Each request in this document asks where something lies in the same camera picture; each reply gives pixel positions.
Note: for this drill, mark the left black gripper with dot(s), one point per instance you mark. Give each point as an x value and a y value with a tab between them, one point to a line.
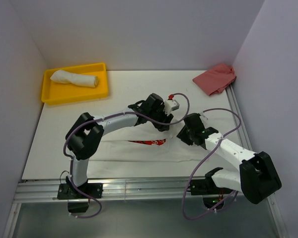
166	119

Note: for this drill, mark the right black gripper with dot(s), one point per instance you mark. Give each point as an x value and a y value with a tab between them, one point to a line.
182	136

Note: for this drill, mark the white printed t-shirt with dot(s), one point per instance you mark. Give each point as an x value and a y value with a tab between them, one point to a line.
144	143

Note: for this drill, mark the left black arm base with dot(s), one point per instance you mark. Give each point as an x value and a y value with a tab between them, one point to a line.
78	202

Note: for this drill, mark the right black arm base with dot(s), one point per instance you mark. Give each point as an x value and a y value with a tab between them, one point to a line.
211	194

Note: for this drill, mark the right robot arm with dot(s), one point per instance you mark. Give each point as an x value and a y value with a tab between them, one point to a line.
255	176

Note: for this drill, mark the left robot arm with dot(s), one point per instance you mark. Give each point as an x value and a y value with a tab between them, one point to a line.
84	137

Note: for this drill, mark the pink folded t-shirt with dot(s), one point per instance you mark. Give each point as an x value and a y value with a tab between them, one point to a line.
216	79

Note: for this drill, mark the rolled white t-shirt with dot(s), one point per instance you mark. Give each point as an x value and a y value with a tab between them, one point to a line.
81	80

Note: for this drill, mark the yellow plastic tray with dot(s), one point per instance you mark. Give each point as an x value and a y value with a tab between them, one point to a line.
56	93

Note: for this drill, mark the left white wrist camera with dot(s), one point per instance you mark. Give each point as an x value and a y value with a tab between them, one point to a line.
170	106

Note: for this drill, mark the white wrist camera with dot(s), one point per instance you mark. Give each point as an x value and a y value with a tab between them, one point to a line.
170	106
203	117

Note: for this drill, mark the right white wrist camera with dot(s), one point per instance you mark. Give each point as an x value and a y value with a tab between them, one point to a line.
203	117

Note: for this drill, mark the aluminium right side rail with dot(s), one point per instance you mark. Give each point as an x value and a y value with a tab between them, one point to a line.
242	133

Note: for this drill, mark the aluminium front rail frame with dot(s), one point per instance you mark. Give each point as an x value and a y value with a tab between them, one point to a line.
44	191

